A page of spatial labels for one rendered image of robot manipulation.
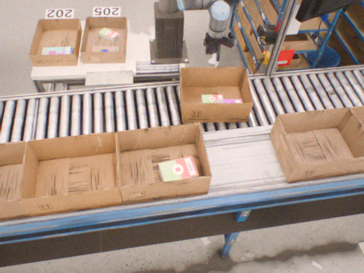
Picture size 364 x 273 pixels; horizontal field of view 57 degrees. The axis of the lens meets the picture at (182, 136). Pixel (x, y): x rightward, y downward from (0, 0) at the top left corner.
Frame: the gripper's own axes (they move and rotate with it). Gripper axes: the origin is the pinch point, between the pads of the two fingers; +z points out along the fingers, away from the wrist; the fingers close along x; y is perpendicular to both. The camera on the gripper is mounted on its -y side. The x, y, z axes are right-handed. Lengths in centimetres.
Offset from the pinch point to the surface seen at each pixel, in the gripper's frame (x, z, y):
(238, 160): 64, 4, 1
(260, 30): -12.3, -8.6, -29.1
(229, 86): 3.8, 22.4, -12.4
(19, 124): 18, 22, 115
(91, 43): -49, 28, 75
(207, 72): 0.2, 10.5, 2.9
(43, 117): 14, 22, 102
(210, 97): 13.6, 18.0, 2.5
